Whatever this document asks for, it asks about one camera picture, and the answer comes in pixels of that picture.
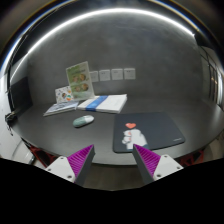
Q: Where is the small colourful dotted card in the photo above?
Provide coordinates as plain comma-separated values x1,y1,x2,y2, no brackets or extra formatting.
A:
55,86,73,103

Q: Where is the red table frame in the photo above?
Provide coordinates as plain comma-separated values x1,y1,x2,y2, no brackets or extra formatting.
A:
23,140,57,167

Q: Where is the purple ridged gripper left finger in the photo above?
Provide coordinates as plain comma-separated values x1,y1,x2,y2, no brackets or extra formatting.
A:
46,145,95,186

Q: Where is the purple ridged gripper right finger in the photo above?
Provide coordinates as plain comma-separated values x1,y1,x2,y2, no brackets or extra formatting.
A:
132,144,182,185

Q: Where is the flat illustrated magazine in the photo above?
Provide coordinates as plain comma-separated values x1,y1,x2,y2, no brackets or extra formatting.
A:
44,101,78,116

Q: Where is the black mouse pad with print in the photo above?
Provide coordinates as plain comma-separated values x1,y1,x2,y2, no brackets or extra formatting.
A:
113,112,185,153

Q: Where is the green and white computer mouse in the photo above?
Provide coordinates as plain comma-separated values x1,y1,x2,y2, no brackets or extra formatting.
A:
73,115,94,128

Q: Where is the white book with blue band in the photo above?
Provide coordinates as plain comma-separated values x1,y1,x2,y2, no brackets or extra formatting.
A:
78,94,127,113

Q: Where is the black monitor at left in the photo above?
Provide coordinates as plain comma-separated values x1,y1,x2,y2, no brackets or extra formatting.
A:
10,77,33,113

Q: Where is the green upright brochure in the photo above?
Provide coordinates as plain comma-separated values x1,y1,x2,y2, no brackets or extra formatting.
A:
66,62,95,100

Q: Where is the white wall socket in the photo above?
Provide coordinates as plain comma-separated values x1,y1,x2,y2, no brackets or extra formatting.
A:
124,68,136,80
111,69,123,80
99,70,111,81
90,71,99,82

